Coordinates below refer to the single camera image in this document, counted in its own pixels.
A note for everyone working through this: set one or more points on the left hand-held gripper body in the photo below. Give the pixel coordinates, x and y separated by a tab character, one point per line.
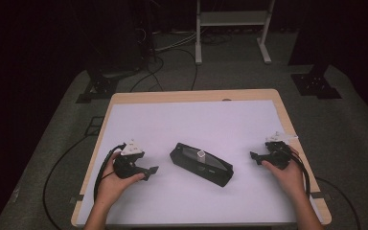
129	163

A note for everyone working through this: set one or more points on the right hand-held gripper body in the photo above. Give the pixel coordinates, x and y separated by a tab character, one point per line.
279	155

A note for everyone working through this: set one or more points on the white stick eraser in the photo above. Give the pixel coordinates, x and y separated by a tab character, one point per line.
201	154

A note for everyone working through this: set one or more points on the black pencil case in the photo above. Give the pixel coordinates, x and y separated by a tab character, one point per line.
204	169

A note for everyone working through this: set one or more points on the person's right hand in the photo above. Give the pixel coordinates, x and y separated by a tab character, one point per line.
286	180

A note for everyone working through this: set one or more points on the person's left hand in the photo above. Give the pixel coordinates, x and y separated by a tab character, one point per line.
113	188

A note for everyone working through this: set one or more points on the white table mat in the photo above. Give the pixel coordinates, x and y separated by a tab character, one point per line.
188	127

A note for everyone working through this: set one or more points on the gray tape strip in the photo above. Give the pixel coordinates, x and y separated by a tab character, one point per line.
321	195
76	199

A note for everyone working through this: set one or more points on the black stand base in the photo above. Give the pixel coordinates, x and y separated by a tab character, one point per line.
99	87
314	84

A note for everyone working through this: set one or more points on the wooden table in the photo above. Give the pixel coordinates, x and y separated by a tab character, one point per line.
191	94

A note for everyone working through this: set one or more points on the white metal stand frame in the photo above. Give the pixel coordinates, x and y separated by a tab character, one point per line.
233	18

